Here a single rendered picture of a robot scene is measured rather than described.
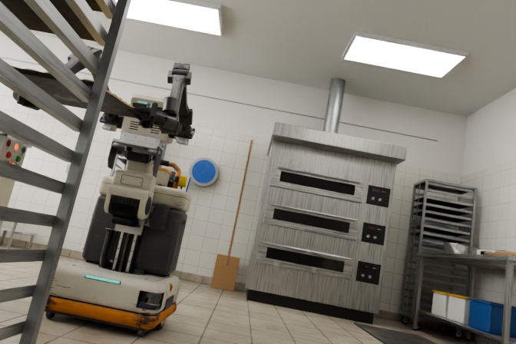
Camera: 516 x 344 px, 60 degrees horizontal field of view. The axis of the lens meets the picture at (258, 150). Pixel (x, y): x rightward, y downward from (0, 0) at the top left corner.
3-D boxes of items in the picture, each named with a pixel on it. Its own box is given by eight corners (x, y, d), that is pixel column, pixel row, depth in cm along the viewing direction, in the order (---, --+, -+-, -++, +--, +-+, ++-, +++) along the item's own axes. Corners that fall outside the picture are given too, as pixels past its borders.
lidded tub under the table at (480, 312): (465, 325, 423) (468, 297, 429) (512, 335, 424) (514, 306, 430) (487, 333, 386) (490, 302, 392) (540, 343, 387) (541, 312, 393)
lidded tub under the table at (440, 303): (429, 312, 507) (431, 289, 513) (470, 321, 506) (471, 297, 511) (443, 318, 470) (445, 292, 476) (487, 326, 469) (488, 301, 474)
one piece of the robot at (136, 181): (104, 213, 271) (124, 114, 275) (165, 225, 269) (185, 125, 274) (86, 216, 245) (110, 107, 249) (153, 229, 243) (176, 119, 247)
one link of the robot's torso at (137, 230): (117, 230, 267) (127, 190, 272) (163, 239, 266) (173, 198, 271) (101, 229, 241) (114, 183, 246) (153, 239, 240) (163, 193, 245)
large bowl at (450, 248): (436, 255, 521) (437, 243, 524) (468, 262, 521) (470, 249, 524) (451, 256, 483) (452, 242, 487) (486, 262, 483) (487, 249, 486)
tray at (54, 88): (60, 104, 195) (61, 100, 196) (150, 120, 194) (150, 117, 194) (-31, 64, 136) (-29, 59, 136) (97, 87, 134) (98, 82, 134)
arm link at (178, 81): (191, 78, 220) (169, 77, 219) (191, 69, 216) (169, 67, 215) (181, 137, 189) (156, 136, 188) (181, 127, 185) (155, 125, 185)
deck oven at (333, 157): (240, 301, 472) (274, 120, 515) (240, 291, 589) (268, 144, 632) (385, 329, 470) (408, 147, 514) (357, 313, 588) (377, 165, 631)
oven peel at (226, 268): (210, 286, 562) (241, 137, 632) (210, 286, 564) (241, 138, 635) (233, 291, 562) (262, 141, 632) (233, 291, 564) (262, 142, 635)
